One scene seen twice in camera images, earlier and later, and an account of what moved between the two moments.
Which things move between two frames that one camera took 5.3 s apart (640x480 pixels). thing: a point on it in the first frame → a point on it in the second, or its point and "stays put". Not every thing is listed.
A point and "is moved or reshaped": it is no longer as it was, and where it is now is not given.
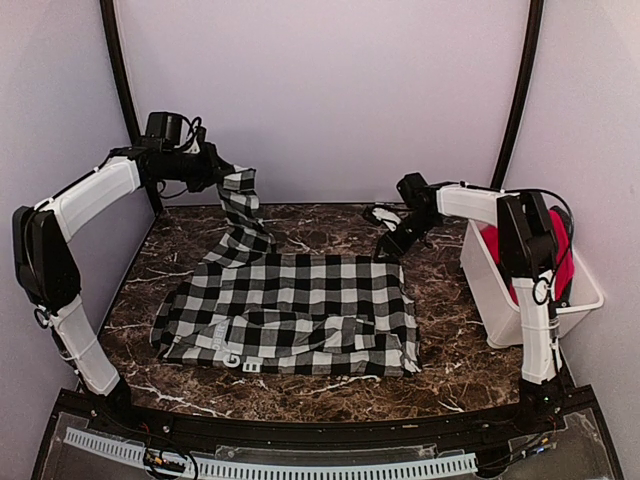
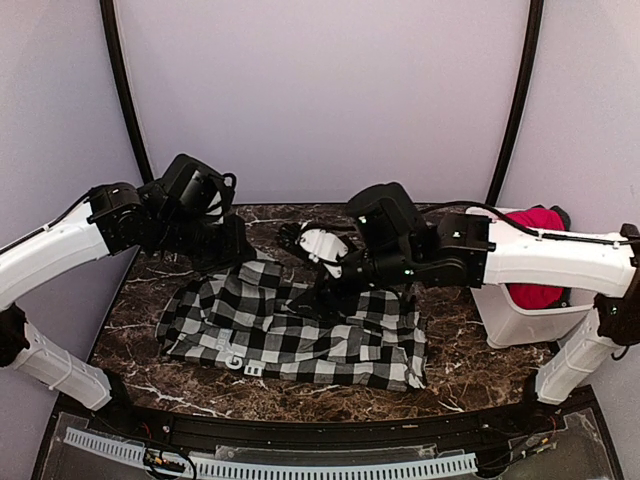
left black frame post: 108,10 stays put
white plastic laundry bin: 497,309 stays put
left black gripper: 211,172 → 236,247
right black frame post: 535,24 stays put
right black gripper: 390,244 → 320,294
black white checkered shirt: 249,308 is moved or reshaped
